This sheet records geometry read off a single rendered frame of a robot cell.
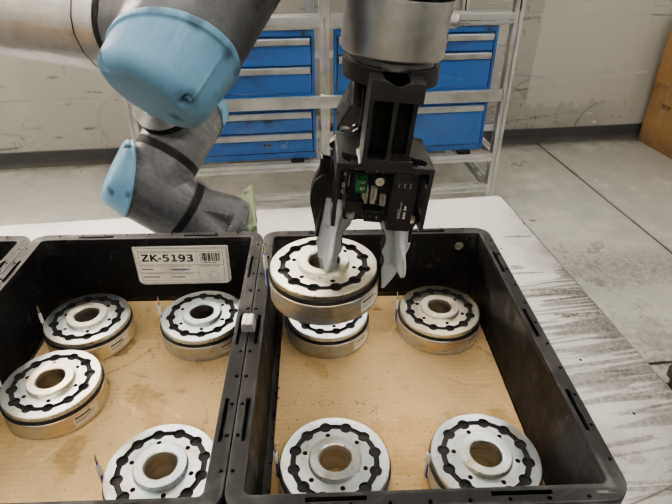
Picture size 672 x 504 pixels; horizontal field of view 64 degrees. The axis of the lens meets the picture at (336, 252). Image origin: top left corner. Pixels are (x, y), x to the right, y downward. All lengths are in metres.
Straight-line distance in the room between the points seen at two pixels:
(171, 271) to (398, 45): 0.49
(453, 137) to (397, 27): 2.30
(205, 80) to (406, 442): 0.40
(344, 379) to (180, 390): 0.19
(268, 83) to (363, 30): 2.06
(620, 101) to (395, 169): 3.72
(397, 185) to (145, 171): 0.61
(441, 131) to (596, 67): 1.52
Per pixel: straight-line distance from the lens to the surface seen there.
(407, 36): 0.37
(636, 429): 0.86
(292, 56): 2.41
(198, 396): 0.64
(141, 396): 0.66
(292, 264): 0.51
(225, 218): 0.96
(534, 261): 1.14
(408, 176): 0.39
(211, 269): 0.75
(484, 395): 0.65
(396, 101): 0.37
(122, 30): 0.35
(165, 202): 0.94
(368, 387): 0.63
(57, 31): 0.44
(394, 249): 0.48
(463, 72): 2.59
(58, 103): 3.53
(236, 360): 0.53
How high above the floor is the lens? 1.29
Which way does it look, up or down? 32 degrees down
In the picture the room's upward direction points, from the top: straight up
